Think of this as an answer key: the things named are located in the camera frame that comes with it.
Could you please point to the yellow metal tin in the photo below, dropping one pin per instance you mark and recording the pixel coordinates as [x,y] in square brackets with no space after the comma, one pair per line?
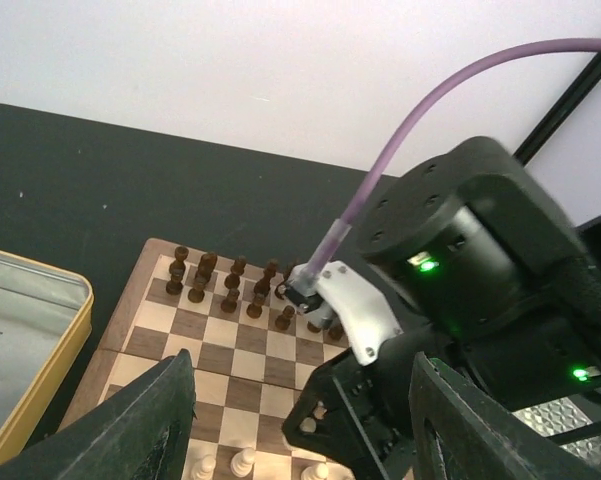
[45,319]

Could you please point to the dark king back row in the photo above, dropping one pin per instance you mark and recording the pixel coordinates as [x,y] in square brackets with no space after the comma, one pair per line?
[285,280]

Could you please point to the dark pawn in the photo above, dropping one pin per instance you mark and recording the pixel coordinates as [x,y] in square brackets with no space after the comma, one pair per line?
[174,285]
[197,292]
[285,319]
[255,308]
[314,329]
[336,332]
[229,303]

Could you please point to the dark knight back row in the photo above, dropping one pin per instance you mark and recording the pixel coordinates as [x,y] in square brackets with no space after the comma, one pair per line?
[206,266]

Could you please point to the wooden chessboard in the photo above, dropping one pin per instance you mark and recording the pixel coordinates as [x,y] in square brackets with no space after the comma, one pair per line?
[248,374]

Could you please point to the black frame post right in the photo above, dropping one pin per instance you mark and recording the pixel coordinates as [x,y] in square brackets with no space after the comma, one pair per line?
[565,105]

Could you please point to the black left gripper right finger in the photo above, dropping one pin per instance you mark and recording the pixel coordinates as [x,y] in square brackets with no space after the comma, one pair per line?
[461,433]

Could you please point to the dark rook far left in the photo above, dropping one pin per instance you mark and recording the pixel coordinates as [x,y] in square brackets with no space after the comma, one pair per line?
[178,267]

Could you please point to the dark queen back row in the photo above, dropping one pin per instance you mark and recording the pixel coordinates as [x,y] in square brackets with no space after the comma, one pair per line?
[263,285]

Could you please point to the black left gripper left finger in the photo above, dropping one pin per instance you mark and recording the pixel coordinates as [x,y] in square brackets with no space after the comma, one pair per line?
[140,432]

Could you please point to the dark bishop back row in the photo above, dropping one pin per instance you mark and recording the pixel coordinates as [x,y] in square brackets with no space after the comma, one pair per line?
[232,281]

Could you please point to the light piece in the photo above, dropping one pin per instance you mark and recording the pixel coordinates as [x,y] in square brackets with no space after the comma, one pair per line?
[203,469]
[242,462]
[318,471]
[308,425]

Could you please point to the pink plastic tray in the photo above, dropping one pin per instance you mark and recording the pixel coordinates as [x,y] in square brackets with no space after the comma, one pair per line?
[560,416]

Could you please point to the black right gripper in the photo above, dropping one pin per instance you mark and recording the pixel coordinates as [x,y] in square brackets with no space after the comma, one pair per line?
[510,293]

